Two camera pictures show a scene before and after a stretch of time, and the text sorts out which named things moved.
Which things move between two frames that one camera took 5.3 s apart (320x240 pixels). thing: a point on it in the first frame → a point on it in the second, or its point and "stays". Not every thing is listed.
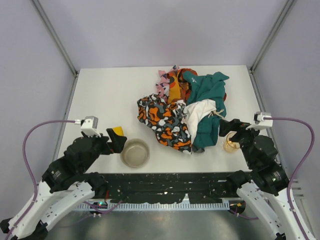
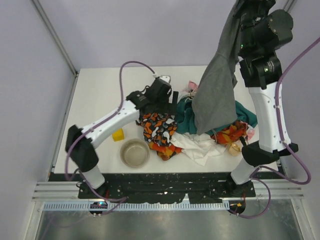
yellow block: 118,130 stays
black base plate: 163,187 stays
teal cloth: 202,88 → 185,121
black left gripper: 108,142 → 172,101
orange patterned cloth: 179,87 → 231,132
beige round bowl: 135,153 stays
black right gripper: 236,128 → 250,6
